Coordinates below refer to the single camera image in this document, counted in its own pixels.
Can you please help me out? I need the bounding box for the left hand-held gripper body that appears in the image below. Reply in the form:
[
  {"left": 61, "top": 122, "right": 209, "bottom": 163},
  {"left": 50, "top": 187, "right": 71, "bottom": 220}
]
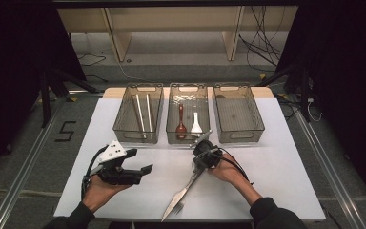
[{"left": 90, "top": 140, "right": 143, "bottom": 186}]

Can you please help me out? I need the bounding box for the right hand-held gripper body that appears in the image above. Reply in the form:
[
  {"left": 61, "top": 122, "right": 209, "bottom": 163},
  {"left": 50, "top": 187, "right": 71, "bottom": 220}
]
[{"left": 189, "top": 129, "right": 224, "bottom": 171}]

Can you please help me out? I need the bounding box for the smoky clear plastic bin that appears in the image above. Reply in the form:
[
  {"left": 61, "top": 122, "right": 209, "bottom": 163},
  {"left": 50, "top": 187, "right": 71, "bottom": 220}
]
[
  {"left": 112, "top": 83, "right": 165, "bottom": 144},
  {"left": 166, "top": 82, "right": 212, "bottom": 145},
  {"left": 212, "top": 83, "right": 266, "bottom": 144}
]

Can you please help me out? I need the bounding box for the white ceramic spoon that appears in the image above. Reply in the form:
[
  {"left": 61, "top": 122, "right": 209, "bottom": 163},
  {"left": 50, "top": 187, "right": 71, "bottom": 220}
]
[{"left": 190, "top": 112, "right": 204, "bottom": 135}]

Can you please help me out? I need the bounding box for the brown wooden spoon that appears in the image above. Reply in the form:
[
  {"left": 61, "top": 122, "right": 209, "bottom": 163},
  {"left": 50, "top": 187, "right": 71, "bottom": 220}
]
[{"left": 175, "top": 102, "right": 188, "bottom": 141}]

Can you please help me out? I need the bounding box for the white chopstick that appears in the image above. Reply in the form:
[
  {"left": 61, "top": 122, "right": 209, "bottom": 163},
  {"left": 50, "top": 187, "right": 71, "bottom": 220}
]
[
  {"left": 134, "top": 94, "right": 148, "bottom": 139},
  {"left": 145, "top": 94, "right": 153, "bottom": 134}
]

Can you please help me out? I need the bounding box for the metal table knife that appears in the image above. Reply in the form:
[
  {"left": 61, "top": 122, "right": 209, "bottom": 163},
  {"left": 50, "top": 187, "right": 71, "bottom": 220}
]
[{"left": 160, "top": 170, "right": 206, "bottom": 223}]

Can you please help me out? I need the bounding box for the metal fork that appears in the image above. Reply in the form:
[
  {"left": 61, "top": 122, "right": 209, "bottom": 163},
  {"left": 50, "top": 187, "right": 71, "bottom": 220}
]
[{"left": 173, "top": 176, "right": 203, "bottom": 216}]

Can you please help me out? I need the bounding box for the person's right hand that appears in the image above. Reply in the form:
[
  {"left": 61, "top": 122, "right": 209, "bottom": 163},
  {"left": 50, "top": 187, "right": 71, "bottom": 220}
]
[{"left": 207, "top": 152, "right": 253, "bottom": 194}]

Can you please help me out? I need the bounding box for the person's left hand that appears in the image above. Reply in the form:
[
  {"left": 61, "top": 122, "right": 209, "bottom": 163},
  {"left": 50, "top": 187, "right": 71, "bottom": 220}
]
[{"left": 81, "top": 174, "right": 132, "bottom": 214}]

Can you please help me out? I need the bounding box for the black metal stand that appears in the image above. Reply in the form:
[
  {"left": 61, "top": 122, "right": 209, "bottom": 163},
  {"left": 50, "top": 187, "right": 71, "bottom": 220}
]
[
  {"left": 256, "top": 61, "right": 313, "bottom": 123},
  {"left": 39, "top": 67, "right": 100, "bottom": 128}
]

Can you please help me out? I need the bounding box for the black curtain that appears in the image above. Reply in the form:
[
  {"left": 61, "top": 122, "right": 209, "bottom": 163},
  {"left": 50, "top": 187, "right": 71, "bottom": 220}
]
[
  {"left": 275, "top": 0, "right": 366, "bottom": 204},
  {"left": 0, "top": 0, "right": 88, "bottom": 184}
]

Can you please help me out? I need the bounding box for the light wooden desk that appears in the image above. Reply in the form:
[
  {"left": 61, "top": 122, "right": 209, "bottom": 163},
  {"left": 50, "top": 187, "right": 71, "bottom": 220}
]
[{"left": 56, "top": 6, "right": 299, "bottom": 63}]

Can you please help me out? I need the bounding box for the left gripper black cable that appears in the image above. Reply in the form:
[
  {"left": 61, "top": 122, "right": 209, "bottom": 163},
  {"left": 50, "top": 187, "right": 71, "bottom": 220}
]
[{"left": 81, "top": 145, "right": 110, "bottom": 200}]

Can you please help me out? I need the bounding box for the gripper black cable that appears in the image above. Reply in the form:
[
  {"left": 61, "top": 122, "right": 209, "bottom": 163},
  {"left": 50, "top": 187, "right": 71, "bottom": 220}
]
[
  {"left": 81, "top": 145, "right": 110, "bottom": 200},
  {"left": 216, "top": 147, "right": 255, "bottom": 186}
]

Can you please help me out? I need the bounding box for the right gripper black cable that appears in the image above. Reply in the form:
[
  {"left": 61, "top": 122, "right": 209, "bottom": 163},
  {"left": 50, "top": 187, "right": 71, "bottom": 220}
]
[{"left": 216, "top": 147, "right": 255, "bottom": 186}]

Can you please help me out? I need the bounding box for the white floor cable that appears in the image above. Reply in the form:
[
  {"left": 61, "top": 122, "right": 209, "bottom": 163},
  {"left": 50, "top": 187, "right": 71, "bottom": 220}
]
[{"left": 112, "top": 52, "right": 160, "bottom": 82}]

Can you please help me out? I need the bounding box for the black floor cable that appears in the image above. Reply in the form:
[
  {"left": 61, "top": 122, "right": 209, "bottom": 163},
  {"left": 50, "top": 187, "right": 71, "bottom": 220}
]
[{"left": 76, "top": 52, "right": 108, "bottom": 68}]

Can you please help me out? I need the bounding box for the metal floor rail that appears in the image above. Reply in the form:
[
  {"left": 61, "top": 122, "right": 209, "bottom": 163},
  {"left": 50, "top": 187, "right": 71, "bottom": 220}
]
[
  {"left": 294, "top": 111, "right": 366, "bottom": 229},
  {"left": 0, "top": 98, "right": 66, "bottom": 229}
]

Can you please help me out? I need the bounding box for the bundle of black cables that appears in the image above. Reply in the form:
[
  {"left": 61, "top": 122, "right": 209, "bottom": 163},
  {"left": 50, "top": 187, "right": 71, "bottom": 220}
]
[{"left": 238, "top": 6, "right": 284, "bottom": 73}]

